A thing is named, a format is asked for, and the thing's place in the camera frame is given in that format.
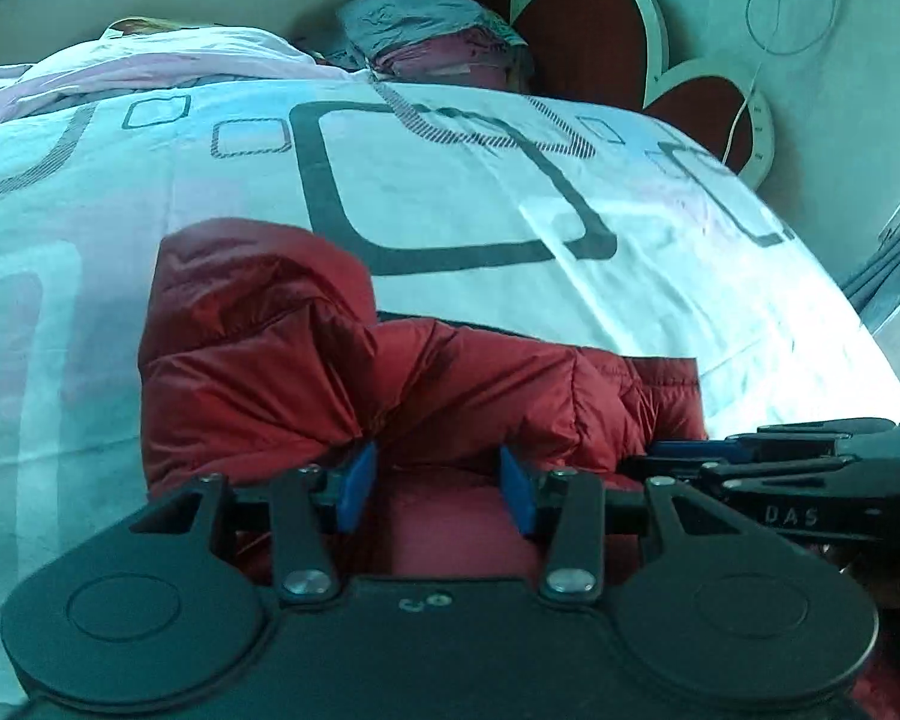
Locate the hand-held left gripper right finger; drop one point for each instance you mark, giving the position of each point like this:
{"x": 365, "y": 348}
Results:
{"x": 517, "y": 491}

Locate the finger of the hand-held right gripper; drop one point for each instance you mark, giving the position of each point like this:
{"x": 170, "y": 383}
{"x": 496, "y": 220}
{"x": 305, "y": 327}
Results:
{"x": 690, "y": 450}
{"x": 720, "y": 474}

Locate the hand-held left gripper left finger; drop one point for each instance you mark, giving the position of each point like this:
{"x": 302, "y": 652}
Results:
{"x": 356, "y": 484}

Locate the red puffer jacket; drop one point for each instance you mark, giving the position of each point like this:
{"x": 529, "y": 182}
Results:
{"x": 270, "y": 360}

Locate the white patterned bed sheet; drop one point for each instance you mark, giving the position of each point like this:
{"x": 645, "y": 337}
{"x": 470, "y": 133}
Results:
{"x": 457, "y": 187}

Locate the pink folded bedding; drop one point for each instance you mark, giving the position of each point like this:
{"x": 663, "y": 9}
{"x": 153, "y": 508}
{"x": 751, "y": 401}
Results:
{"x": 450, "y": 60}

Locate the red petal-shaped headboard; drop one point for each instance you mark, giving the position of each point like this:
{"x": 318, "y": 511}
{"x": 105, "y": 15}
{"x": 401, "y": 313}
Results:
{"x": 592, "y": 22}

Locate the pink blanket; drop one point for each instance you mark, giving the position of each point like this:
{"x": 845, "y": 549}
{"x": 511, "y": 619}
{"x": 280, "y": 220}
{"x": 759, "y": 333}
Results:
{"x": 157, "y": 60}

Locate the yellow printed cloth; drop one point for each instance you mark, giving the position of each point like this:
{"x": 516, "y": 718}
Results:
{"x": 142, "y": 25}

